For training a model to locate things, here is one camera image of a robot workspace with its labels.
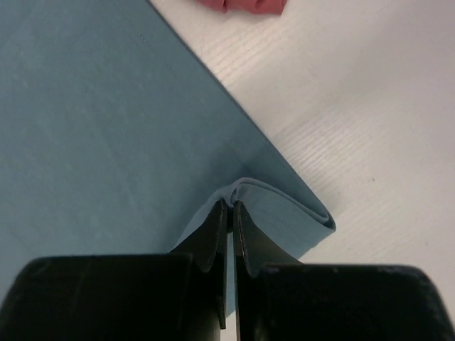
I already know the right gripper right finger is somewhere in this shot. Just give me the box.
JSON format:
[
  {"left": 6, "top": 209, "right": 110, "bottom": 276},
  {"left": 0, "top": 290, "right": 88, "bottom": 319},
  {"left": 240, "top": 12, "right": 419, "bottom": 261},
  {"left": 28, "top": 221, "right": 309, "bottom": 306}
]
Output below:
[{"left": 232, "top": 202, "right": 454, "bottom": 340}]

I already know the blue t shirt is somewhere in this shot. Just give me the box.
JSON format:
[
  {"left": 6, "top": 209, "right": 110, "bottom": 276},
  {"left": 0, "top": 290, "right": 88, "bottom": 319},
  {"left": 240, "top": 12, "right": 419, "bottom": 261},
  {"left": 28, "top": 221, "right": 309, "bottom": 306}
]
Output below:
[{"left": 1, "top": 1, "right": 336, "bottom": 295}]

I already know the pink folded t shirt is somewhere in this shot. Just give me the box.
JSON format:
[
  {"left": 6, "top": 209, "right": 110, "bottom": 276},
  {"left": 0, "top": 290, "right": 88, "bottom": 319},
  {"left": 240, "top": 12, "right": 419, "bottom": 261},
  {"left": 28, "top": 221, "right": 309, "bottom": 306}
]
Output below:
[{"left": 198, "top": 0, "right": 287, "bottom": 15}]

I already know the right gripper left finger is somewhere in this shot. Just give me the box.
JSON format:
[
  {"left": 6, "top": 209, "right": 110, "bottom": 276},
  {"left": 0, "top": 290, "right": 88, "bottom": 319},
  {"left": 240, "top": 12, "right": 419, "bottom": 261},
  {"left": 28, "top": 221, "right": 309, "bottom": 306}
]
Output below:
[{"left": 1, "top": 200, "right": 228, "bottom": 340}]

